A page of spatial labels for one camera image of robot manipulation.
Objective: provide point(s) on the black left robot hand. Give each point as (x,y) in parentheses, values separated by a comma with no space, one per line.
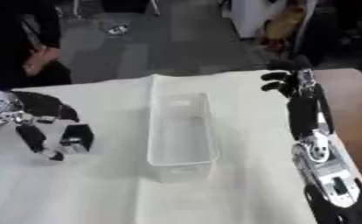
(41,105)

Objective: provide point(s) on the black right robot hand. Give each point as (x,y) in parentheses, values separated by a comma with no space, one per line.
(302,110)

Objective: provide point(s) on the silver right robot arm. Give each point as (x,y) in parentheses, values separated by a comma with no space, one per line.
(332,178)

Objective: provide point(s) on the white plastic box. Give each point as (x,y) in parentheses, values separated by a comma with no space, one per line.
(181,137)

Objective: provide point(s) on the person's hand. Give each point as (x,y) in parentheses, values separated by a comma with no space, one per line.
(37,60)

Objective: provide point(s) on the person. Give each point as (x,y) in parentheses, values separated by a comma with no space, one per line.
(16,43)

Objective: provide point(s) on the yellow and red bag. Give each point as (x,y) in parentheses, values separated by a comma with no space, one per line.
(281,26)

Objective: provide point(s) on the white cabinet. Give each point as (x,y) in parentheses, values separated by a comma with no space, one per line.
(250,16)

